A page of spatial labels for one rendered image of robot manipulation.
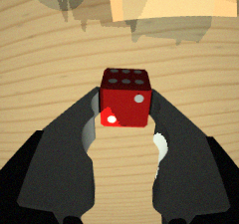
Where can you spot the red die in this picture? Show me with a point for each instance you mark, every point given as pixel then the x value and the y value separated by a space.
pixel 125 97

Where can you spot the tan mat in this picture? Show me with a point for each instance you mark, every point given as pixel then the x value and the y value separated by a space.
pixel 138 9

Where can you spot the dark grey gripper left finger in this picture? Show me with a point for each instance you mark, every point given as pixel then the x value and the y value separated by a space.
pixel 51 176

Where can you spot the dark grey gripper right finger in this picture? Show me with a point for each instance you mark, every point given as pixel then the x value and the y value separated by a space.
pixel 196 179

